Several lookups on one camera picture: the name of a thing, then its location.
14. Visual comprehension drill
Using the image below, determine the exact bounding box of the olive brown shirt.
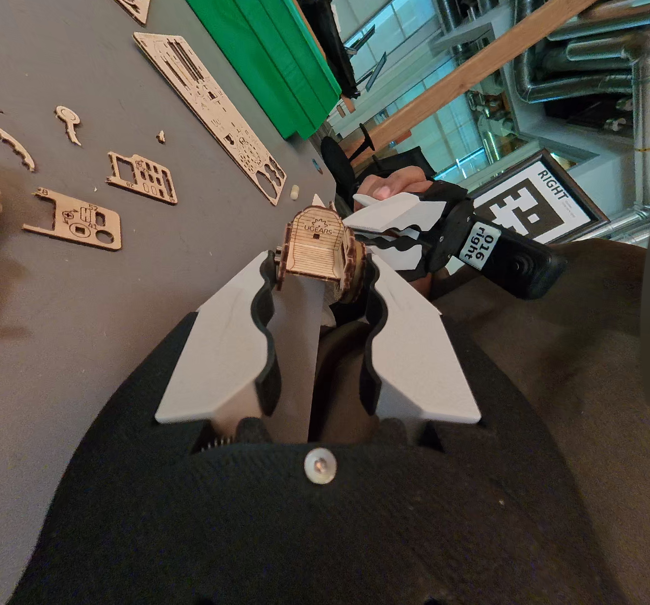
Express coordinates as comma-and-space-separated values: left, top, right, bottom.
310, 240, 650, 605

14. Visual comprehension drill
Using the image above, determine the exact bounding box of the wooden beam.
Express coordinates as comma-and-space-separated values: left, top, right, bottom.
338, 0, 650, 166

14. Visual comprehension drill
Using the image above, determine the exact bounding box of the framed marker poster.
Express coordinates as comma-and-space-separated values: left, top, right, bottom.
470, 148, 610, 245

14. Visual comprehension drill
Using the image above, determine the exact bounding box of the shiny silver pipe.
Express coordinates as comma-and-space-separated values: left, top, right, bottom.
579, 42, 650, 243

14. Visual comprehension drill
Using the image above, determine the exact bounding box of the person's right hand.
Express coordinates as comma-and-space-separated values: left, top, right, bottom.
355, 165, 437, 201

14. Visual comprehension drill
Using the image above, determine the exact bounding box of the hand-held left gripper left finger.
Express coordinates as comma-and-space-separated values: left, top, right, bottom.
154, 251, 282, 438

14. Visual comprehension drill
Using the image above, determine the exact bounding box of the wooden wheel and seat assembly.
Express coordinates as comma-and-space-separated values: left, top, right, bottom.
274, 201, 367, 306

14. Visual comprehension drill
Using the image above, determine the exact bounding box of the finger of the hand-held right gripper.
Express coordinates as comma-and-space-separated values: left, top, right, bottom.
343, 193, 433, 248
363, 237, 435, 282

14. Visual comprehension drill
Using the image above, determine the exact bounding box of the black office chair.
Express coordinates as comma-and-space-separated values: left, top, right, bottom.
320, 123, 438, 200

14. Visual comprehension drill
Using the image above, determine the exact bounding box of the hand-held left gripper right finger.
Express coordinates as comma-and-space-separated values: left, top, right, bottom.
358, 254, 482, 441

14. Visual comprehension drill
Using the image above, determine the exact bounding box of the silver ventilation duct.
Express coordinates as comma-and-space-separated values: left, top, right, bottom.
421, 0, 650, 106

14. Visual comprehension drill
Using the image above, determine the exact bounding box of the hooked small wooden piece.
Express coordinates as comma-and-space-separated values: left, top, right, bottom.
55, 106, 83, 147

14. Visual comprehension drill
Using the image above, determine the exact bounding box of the green plastic bin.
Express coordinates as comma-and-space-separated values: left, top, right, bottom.
155, 0, 342, 140

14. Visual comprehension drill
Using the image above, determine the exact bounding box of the wooden piece with round hole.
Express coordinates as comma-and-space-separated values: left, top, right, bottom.
22, 188, 123, 252

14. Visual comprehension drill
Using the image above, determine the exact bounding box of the grey desk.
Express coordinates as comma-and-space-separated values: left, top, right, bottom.
0, 0, 351, 601

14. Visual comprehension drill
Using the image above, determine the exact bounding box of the wooden piece with grid cutouts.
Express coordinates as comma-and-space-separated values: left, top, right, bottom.
106, 152, 178, 206

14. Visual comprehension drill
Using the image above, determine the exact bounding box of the long wooden puzzle sheet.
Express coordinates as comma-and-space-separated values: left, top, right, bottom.
133, 31, 287, 206

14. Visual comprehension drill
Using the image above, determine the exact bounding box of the black bag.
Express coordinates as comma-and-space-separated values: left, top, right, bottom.
287, 0, 361, 98

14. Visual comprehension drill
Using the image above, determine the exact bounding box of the curved toothed wooden piece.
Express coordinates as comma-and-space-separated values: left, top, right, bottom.
0, 128, 36, 173

